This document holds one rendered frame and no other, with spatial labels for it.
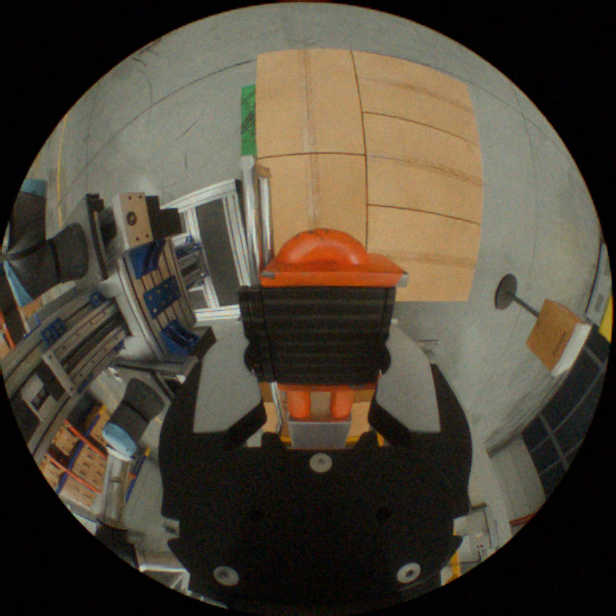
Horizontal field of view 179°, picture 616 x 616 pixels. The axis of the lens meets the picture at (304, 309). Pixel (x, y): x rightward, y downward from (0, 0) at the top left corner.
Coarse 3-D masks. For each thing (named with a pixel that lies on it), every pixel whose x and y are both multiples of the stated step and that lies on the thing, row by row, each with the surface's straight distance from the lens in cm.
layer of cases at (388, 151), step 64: (320, 64) 103; (384, 64) 112; (256, 128) 86; (320, 128) 83; (384, 128) 88; (448, 128) 106; (320, 192) 76; (384, 192) 80; (448, 192) 95; (448, 256) 97
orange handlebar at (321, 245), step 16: (288, 240) 11; (304, 240) 10; (320, 240) 10; (336, 240) 10; (352, 240) 11; (288, 256) 11; (304, 256) 10; (320, 256) 10; (336, 256) 10; (352, 256) 11; (368, 256) 11; (288, 400) 18; (304, 400) 18; (336, 400) 18; (352, 400) 18; (304, 416) 20; (336, 416) 20
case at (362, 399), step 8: (264, 384) 68; (264, 392) 66; (360, 392) 65; (368, 392) 65; (264, 400) 64; (272, 400) 63; (360, 400) 63; (368, 400) 63; (272, 408) 65; (352, 408) 65; (360, 408) 65; (368, 408) 66; (272, 416) 70; (352, 416) 69; (360, 416) 70; (272, 424) 75; (352, 424) 74; (360, 424) 75; (368, 424) 76; (288, 432) 79; (352, 432) 80; (360, 432) 81
